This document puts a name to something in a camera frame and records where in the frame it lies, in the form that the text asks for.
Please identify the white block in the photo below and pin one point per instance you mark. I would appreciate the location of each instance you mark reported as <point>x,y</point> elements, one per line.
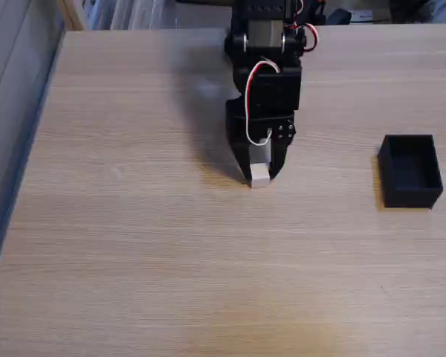
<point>260,176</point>

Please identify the black open box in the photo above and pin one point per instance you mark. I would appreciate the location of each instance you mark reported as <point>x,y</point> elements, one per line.
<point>409,169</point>

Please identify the black background object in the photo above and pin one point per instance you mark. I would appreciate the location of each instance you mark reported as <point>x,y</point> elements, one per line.
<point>339,16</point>

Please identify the wooden frame plank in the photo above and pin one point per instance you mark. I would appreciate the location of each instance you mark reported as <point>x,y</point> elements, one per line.
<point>71,15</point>

